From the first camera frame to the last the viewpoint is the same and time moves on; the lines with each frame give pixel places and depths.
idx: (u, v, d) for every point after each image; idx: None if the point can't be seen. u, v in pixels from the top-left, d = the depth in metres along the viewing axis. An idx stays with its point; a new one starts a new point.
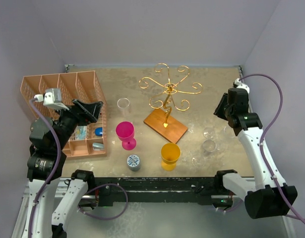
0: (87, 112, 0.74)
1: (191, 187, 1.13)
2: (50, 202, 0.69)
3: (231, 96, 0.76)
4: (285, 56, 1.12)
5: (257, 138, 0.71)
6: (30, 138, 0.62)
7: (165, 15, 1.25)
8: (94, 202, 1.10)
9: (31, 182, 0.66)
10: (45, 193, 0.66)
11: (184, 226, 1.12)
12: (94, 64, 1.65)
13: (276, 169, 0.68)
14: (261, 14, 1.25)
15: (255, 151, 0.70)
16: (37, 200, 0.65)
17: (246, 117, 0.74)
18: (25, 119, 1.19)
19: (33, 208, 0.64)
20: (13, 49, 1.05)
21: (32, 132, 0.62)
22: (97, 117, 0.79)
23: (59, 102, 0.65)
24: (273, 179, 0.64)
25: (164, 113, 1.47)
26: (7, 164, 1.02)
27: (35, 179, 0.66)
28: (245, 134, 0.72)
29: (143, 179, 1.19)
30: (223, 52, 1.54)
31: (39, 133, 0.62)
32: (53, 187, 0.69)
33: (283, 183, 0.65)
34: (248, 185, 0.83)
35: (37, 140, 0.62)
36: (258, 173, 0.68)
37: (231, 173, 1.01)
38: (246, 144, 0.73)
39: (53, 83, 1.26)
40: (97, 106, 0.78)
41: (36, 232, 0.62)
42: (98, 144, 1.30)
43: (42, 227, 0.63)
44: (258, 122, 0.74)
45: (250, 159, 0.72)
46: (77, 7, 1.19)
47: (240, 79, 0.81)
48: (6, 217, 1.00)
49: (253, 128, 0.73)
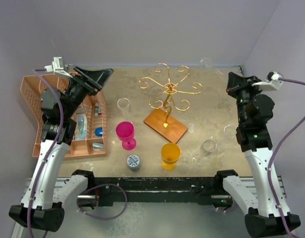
0: (89, 79, 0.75)
1: (191, 187, 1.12)
2: (58, 165, 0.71)
3: (253, 112, 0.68)
4: (285, 56, 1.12)
5: (266, 161, 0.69)
6: (41, 109, 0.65)
7: (165, 15, 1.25)
8: (94, 202, 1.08)
9: (44, 142, 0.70)
10: (55, 152, 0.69)
11: (184, 227, 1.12)
12: (94, 64, 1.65)
13: (282, 196, 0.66)
14: (261, 15, 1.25)
15: (262, 175, 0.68)
16: (47, 157, 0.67)
17: (256, 135, 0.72)
18: (25, 119, 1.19)
19: (42, 164, 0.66)
20: (13, 49, 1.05)
21: (42, 102, 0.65)
22: (103, 84, 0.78)
23: (61, 70, 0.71)
24: (277, 208, 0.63)
25: (164, 112, 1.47)
26: (7, 164, 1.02)
27: (48, 139, 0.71)
28: (252, 154, 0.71)
29: (143, 179, 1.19)
30: (223, 52, 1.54)
31: (49, 103, 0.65)
32: (62, 152, 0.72)
33: (287, 211, 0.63)
34: (249, 197, 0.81)
35: (47, 111, 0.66)
36: (263, 199, 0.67)
37: (232, 175, 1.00)
38: (253, 164, 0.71)
39: (53, 83, 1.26)
40: (104, 74, 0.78)
41: (39, 191, 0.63)
42: (98, 144, 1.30)
43: (45, 188, 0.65)
44: (268, 142, 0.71)
45: (255, 181, 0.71)
46: (77, 6, 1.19)
47: (280, 78, 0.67)
48: (6, 217, 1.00)
49: (261, 149, 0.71)
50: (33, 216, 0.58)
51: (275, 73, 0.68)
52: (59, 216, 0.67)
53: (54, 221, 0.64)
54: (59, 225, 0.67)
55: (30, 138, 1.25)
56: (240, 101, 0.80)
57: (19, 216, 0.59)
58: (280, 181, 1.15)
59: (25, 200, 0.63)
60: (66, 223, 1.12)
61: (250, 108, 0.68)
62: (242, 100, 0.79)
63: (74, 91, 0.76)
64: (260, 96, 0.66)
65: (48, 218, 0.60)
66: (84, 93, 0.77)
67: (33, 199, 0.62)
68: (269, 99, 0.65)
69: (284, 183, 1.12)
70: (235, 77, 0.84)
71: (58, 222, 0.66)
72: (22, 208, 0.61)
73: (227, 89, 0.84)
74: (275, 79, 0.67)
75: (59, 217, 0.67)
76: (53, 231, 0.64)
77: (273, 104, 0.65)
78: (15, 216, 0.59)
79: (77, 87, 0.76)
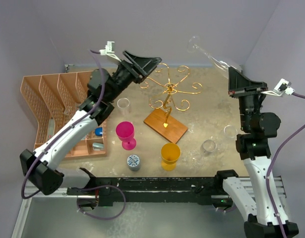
0: (134, 64, 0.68)
1: (191, 187, 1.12)
2: (79, 136, 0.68)
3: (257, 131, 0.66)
4: (285, 56, 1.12)
5: (264, 170, 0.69)
6: (88, 86, 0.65)
7: (165, 14, 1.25)
8: (95, 202, 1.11)
9: (80, 111, 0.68)
10: (84, 123, 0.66)
11: (184, 226, 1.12)
12: (94, 64, 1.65)
13: (280, 205, 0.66)
14: (261, 14, 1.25)
15: (261, 184, 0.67)
16: (75, 124, 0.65)
17: (255, 144, 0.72)
18: (25, 119, 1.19)
19: (68, 128, 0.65)
20: (13, 49, 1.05)
21: (91, 80, 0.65)
22: (148, 72, 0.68)
23: (111, 52, 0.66)
24: (276, 216, 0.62)
25: (164, 112, 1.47)
26: (7, 164, 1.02)
27: (84, 110, 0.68)
28: (251, 163, 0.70)
29: (143, 179, 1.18)
30: (223, 52, 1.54)
31: (95, 83, 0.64)
32: (91, 127, 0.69)
33: (285, 220, 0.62)
34: (249, 202, 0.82)
35: (92, 89, 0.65)
36: (262, 207, 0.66)
37: (232, 177, 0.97)
38: (252, 173, 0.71)
39: (53, 83, 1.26)
40: (152, 61, 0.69)
41: (53, 148, 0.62)
42: (98, 144, 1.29)
43: (60, 149, 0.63)
44: (266, 150, 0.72)
45: (254, 189, 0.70)
46: (77, 6, 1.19)
47: (292, 92, 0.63)
48: (5, 217, 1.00)
49: (260, 157, 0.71)
50: (36, 168, 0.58)
51: (289, 88, 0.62)
52: (56, 184, 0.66)
53: (49, 185, 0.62)
54: (51, 191, 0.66)
55: (30, 138, 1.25)
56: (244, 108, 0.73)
57: (26, 161, 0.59)
58: (280, 181, 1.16)
59: (37, 150, 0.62)
60: (66, 224, 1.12)
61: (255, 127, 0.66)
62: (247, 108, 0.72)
63: (121, 76, 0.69)
64: (268, 115, 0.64)
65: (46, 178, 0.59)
66: (129, 80, 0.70)
67: (45, 152, 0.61)
68: (275, 119, 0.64)
69: (284, 184, 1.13)
70: (238, 75, 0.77)
71: (52, 187, 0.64)
72: (32, 155, 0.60)
73: (230, 92, 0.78)
74: (289, 94, 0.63)
75: (55, 184, 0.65)
76: (44, 194, 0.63)
77: (278, 122, 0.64)
78: (23, 159, 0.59)
79: (122, 70, 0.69)
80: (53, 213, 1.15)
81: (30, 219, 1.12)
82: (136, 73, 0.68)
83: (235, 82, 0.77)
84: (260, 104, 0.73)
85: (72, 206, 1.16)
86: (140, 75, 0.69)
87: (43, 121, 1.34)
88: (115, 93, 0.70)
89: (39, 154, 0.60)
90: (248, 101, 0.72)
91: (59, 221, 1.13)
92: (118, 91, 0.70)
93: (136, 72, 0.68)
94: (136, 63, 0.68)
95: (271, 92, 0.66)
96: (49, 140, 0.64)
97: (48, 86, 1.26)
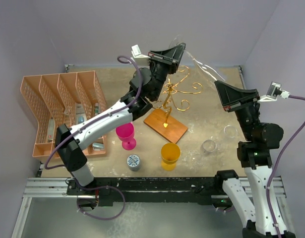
0: (163, 57, 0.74)
1: (191, 187, 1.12)
2: (114, 126, 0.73)
3: (258, 140, 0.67)
4: (285, 56, 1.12)
5: (265, 180, 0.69)
6: (131, 83, 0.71)
7: (165, 14, 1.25)
8: (94, 202, 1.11)
9: (120, 102, 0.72)
10: (121, 115, 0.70)
11: (184, 226, 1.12)
12: (94, 64, 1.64)
13: (279, 214, 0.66)
14: (261, 14, 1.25)
15: (261, 194, 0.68)
16: (112, 113, 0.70)
17: (256, 152, 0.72)
18: (25, 119, 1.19)
19: (106, 115, 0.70)
20: (13, 49, 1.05)
21: (134, 78, 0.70)
22: (178, 58, 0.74)
23: (139, 54, 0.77)
24: (274, 226, 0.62)
25: (164, 112, 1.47)
26: (7, 164, 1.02)
27: (124, 102, 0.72)
28: (252, 173, 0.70)
29: (143, 179, 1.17)
30: (224, 52, 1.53)
31: (138, 81, 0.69)
32: (126, 119, 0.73)
33: (284, 230, 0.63)
34: (249, 206, 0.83)
35: (134, 88, 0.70)
36: (261, 215, 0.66)
37: (232, 178, 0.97)
38: (252, 182, 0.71)
39: (53, 83, 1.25)
40: (177, 49, 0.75)
41: (88, 131, 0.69)
42: (98, 144, 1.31)
43: (93, 132, 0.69)
44: (267, 159, 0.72)
45: (254, 198, 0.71)
46: (76, 6, 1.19)
47: (288, 94, 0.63)
48: (5, 218, 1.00)
49: (261, 167, 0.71)
50: (68, 143, 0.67)
51: (284, 91, 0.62)
52: (80, 164, 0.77)
53: (74, 164, 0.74)
54: (72, 168, 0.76)
55: (30, 138, 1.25)
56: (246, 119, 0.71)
57: (61, 135, 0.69)
58: (280, 181, 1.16)
59: (75, 127, 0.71)
60: (66, 224, 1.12)
61: (256, 136, 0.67)
62: (248, 119, 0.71)
63: (157, 70, 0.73)
64: (271, 126, 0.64)
65: (71, 160, 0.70)
66: (165, 70, 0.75)
67: (80, 131, 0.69)
68: (277, 131, 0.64)
69: (284, 184, 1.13)
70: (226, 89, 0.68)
71: (75, 166, 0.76)
72: (69, 131, 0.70)
73: (225, 107, 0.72)
74: (286, 98, 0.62)
75: (77, 164, 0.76)
76: (66, 167, 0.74)
77: (280, 134, 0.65)
78: (60, 133, 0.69)
79: (156, 65, 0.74)
80: (53, 213, 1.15)
81: (30, 219, 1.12)
82: (168, 61, 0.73)
83: (225, 94, 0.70)
84: (258, 112, 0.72)
85: (72, 206, 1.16)
86: (173, 61, 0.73)
87: (43, 121, 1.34)
88: (157, 89, 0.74)
89: (75, 132, 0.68)
90: (246, 112, 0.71)
91: (59, 222, 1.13)
92: (160, 86, 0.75)
93: (168, 61, 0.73)
94: (164, 56, 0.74)
95: (268, 99, 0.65)
96: (87, 122, 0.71)
97: (48, 86, 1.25)
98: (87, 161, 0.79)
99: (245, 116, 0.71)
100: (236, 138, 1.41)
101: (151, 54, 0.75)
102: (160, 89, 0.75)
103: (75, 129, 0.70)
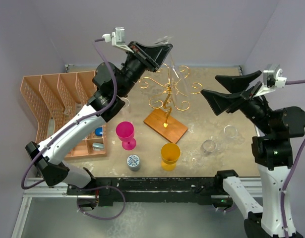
0: (147, 58, 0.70)
1: (191, 187, 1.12)
2: (85, 132, 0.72)
3: (278, 127, 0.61)
4: (285, 56, 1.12)
5: (281, 182, 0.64)
6: (93, 81, 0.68)
7: (165, 15, 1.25)
8: (95, 202, 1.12)
9: (87, 106, 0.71)
10: (89, 121, 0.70)
11: (184, 226, 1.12)
12: (94, 64, 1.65)
13: (290, 217, 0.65)
14: (261, 14, 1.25)
15: (274, 197, 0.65)
16: (78, 121, 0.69)
17: (276, 150, 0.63)
18: (25, 118, 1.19)
19: (73, 124, 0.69)
20: (13, 49, 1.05)
21: (96, 75, 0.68)
22: (159, 63, 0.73)
23: (121, 44, 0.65)
24: (283, 229, 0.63)
25: (164, 112, 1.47)
26: (7, 164, 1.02)
27: (91, 105, 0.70)
28: (268, 173, 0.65)
29: (143, 179, 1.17)
30: (224, 52, 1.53)
31: (101, 79, 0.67)
32: (96, 123, 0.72)
33: (292, 233, 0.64)
34: (249, 199, 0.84)
35: (97, 85, 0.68)
36: (270, 216, 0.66)
37: (232, 176, 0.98)
38: (266, 181, 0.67)
39: (53, 83, 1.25)
40: (163, 49, 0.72)
41: (55, 145, 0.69)
42: (98, 144, 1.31)
43: (62, 145, 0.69)
44: (288, 158, 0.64)
45: (265, 197, 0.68)
46: (76, 6, 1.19)
47: (284, 82, 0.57)
48: (4, 217, 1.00)
49: (278, 168, 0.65)
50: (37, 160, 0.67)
51: (279, 80, 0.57)
52: (61, 177, 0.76)
53: (53, 178, 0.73)
54: (55, 182, 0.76)
55: (30, 138, 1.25)
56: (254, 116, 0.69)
57: (30, 154, 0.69)
58: None
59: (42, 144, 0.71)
60: (66, 224, 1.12)
61: (276, 124, 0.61)
62: (254, 117, 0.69)
63: (131, 70, 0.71)
64: (292, 109, 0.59)
65: (46, 175, 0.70)
66: (141, 71, 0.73)
67: (47, 148, 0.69)
68: (299, 115, 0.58)
69: None
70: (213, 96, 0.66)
71: (56, 180, 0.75)
72: (36, 148, 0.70)
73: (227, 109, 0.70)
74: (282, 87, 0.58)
75: (59, 177, 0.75)
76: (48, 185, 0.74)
77: (304, 121, 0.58)
78: (29, 151, 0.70)
79: (136, 63, 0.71)
80: (53, 213, 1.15)
81: (30, 219, 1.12)
82: (151, 66, 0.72)
83: (214, 104, 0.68)
84: (265, 102, 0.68)
85: (73, 206, 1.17)
86: (155, 66, 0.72)
87: (44, 121, 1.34)
88: (125, 89, 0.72)
89: (42, 149, 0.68)
90: (253, 109, 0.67)
91: (59, 222, 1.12)
92: (127, 85, 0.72)
93: (150, 65, 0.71)
94: (148, 56, 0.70)
95: (264, 91, 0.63)
96: (54, 136, 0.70)
97: (48, 86, 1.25)
98: (68, 171, 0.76)
99: (253, 113, 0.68)
100: (236, 139, 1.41)
101: (135, 49, 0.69)
102: (128, 88, 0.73)
103: (42, 146, 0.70)
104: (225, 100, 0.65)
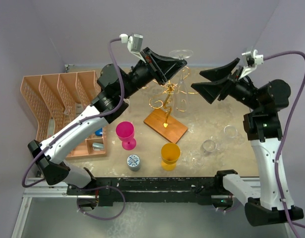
0: (157, 71, 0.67)
1: (191, 187, 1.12)
2: (87, 133, 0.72)
3: (266, 101, 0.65)
4: (285, 56, 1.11)
5: (274, 153, 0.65)
6: (98, 82, 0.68)
7: (165, 15, 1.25)
8: (94, 202, 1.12)
9: (91, 107, 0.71)
10: (91, 122, 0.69)
11: (184, 226, 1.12)
12: (94, 64, 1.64)
13: (287, 189, 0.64)
14: (261, 14, 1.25)
15: (269, 169, 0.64)
16: (81, 121, 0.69)
17: (266, 124, 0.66)
18: (25, 119, 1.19)
19: (76, 124, 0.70)
20: (12, 49, 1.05)
21: (101, 76, 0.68)
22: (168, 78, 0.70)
23: (136, 52, 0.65)
24: (281, 202, 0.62)
25: (164, 112, 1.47)
26: (7, 164, 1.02)
27: (95, 106, 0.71)
28: (260, 145, 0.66)
29: (143, 179, 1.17)
30: (224, 52, 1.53)
31: (106, 80, 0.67)
32: (99, 124, 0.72)
33: (291, 205, 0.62)
34: (249, 189, 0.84)
35: (101, 86, 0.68)
36: (267, 190, 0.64)
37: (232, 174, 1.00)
38: (259, 156, 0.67)
39: (53, 83, 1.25)
40: (176, 64, 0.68)
41: (57, 144, 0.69)
42: (98, 144, 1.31)
43: (64, 144, 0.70)
44: (277, 131, 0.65)
45: (260, 173, 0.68)
46: (76, 6, 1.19)
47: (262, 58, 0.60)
48: (4, 217, 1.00)
49: (270, 140, 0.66)
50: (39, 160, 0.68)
51: (257, 57, 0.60)
52: (61, 176, 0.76)
53: (53, 177, 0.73)
54: (55, 182, 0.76)
55: (30, 138, 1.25)
56: (243, 98, 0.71)
57: (32, 152, 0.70)
58: None
59: (45, 143, 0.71)
60: (67, 224, 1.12)
61: (264, 97, 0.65)
62: (243, 98, 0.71)
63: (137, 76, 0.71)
64: (276, 82, 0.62)
65: (47, 174, 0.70)
66: (148, 78, 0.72)
67: (49, 147, 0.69)
68: (283, 87, 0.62)
69: None
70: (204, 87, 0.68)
71: (56, 179, 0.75)
72: (38, 147, 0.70)
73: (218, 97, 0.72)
74: (262, 62, 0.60)
75: (59, 177, 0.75)
76: (48, 184, 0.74)
77: (288, 91, 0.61)
78: (31, 149, 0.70)
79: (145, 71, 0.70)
80: (53, 213, 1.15)
81: (30, 219, 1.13)
82: (158, 79, 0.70)
83: (206, 94, 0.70)
84: (251, 83, 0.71)
85: (73, 206, 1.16)
86: (162, 80, 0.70)
87: (44, 121, 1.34)
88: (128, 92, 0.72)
89: (44, 148, 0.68)
90: (241, 90, 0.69)
91: (59, 222, 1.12)
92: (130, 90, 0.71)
93: (158, 78, 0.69)
94: (159, 69, 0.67)
95: (247, 71, 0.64)
96: (56, 135, 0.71)
97: (48, 86, 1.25)
98: (69, 171, 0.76)
99: (241, 94, 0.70)
100: (236, 138, 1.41)
101: (148, 60, 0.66)
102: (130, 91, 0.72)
103: (44, 145, 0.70)
104: (214, 87, 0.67)
